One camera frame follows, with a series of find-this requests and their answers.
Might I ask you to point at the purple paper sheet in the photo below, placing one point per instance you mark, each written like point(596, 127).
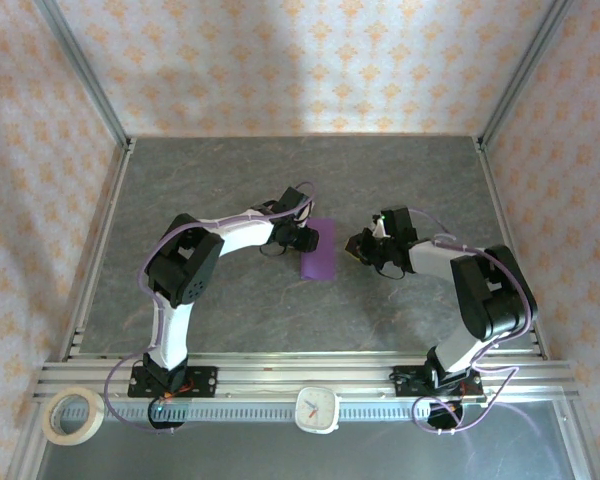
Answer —
point(325, 260)

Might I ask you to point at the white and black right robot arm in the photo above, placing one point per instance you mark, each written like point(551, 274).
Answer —
point(490, 295)

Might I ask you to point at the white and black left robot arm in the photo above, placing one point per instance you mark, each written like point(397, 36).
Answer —
point(190, 270)

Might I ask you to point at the white square clock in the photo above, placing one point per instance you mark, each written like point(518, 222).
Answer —
point(317, 410)

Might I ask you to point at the grey metal shelf panel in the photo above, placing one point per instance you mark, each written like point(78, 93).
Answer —
point(230, 455)

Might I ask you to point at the beige masking tape roll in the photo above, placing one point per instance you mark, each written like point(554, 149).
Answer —
point(75, 440)

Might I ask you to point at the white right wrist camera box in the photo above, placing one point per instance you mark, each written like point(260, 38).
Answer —
point(380, 229)

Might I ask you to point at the aluminium side rail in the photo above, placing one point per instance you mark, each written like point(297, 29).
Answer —
point(100, 250)
point(495, 195)

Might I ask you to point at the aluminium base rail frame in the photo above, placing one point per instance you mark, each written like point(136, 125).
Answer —
point(280, 372)

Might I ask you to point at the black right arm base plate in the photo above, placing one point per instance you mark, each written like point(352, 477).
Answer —
point(405, 382)

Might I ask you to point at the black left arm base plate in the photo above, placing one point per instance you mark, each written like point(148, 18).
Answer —
point(205, 382)

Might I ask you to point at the aluminium corner post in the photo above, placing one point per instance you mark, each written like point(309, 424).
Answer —
point(522, 65)
point(87, 75)

